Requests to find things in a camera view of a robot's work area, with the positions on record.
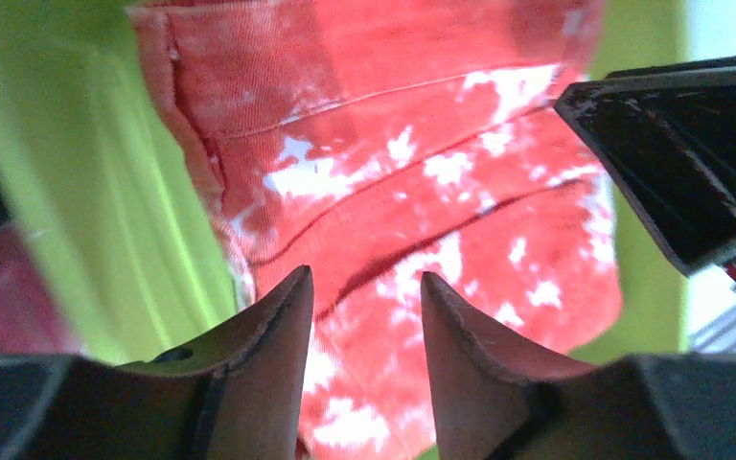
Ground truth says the green plastic bin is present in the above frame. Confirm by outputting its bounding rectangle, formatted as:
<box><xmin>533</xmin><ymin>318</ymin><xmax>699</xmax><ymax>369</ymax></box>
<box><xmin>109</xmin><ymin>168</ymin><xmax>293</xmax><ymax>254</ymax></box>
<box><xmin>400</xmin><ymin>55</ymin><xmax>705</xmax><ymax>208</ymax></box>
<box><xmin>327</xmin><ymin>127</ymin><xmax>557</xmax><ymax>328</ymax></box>
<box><xmin>0</xmin><ymin>1</ymin><xmax>680</xmax><ymax>365</ymax></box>

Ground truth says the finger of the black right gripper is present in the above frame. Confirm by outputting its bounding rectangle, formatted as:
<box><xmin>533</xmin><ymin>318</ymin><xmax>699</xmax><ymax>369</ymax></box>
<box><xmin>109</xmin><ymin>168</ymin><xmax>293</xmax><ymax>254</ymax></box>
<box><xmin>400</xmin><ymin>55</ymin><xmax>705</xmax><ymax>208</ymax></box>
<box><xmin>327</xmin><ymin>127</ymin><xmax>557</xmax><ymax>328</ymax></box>
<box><xmin>554</xmin><ymin>56</ymin><xmax>736</xmax><ymax>275</ymax></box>

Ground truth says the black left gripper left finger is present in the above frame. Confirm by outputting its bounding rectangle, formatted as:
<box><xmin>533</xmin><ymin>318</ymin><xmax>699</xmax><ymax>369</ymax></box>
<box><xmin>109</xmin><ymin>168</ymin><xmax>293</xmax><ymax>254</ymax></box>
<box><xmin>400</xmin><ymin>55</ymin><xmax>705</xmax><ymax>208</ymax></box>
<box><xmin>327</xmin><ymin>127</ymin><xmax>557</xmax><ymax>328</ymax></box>
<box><xmin>0</xmin><ymin>265</ymin><xmax>313</xmax><ymax>459</ymax></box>

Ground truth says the red white tie-dye garment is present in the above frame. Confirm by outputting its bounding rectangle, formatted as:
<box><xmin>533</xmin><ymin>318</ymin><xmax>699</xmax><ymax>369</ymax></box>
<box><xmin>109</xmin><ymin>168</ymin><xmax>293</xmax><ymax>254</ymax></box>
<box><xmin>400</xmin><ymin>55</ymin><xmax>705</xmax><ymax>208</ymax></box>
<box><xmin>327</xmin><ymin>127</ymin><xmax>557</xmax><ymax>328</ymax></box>
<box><xmin>127</xmin><ymin>1</ymin><xmax>621</xmax><ymax>459</ymax></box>

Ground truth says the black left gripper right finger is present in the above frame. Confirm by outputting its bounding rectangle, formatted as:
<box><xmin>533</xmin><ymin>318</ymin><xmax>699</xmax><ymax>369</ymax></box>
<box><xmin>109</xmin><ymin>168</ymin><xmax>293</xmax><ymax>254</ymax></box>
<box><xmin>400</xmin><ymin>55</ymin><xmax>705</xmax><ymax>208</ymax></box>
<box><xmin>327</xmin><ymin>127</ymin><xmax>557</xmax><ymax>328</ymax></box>
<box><xmin>421</xmin><ymin>272</ymin><xmax>736</xmax><ymax>459</ymax></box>

